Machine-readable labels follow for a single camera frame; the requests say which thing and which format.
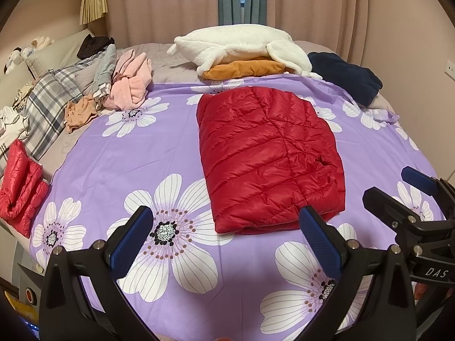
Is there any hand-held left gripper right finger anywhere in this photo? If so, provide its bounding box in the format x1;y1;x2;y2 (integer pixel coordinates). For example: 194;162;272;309
299;205;417;341

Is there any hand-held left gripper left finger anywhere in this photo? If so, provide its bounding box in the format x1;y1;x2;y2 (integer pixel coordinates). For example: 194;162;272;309
37;205;154;341

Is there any beige pink curtain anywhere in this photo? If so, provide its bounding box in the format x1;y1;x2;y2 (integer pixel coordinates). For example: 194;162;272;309
265;0;392;68
103;0;221;48

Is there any pink garment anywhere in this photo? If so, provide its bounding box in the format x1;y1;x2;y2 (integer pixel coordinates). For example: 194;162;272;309
103;51;153;111

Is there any tan small garment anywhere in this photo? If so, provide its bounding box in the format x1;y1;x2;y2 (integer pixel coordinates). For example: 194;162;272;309
65;96;99;134

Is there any purple floral bedsheet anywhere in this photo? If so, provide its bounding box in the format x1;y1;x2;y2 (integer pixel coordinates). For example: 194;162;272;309
30;76;446;341

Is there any red down jacket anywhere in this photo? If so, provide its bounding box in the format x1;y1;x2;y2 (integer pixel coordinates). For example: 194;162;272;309
196;87;347;235

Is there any white fleece garment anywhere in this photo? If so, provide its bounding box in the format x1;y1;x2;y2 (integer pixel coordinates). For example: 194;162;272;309
167;23;322;79

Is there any dark brown garment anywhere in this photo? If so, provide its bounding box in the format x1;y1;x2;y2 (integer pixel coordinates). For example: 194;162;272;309
77;36;115;60

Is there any printed beige cushion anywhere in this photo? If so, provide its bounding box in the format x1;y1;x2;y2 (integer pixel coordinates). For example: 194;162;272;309
12;81;36;109

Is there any grey garment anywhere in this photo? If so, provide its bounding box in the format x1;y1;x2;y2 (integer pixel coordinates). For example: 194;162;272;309
90;44;118;109

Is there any navy blue garment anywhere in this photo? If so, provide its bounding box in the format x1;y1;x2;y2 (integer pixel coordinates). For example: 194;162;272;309
307;51;384;108

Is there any yellowish fringed hanging cloth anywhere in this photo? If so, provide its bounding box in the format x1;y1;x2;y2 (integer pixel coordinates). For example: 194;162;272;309
79;0;108;25

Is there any grey white device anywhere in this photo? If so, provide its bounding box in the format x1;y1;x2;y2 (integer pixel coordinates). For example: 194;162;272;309
11;242;48;313

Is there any orange garment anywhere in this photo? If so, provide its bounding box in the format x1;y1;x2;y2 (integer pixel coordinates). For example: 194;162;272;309
202;59;295;80

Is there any beige pillow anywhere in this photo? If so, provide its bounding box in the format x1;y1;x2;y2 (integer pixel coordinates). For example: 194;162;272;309
26;30;94;79

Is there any black and white plush toy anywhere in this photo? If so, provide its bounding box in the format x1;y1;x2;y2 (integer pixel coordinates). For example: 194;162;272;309
4;47;27;75

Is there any folded red puffer jacket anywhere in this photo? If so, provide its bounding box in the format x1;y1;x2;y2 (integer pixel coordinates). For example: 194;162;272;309
0;139;49;238

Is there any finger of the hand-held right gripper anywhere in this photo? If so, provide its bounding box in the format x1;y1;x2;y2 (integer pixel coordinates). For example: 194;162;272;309
401;166;455;217
363;186;427;237

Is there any white wall socket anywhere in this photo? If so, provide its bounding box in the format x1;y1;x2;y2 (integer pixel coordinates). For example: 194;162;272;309
434;60;455;80

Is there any pinkish plush toy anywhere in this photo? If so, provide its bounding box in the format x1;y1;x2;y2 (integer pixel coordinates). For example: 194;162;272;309
30;36;57;51

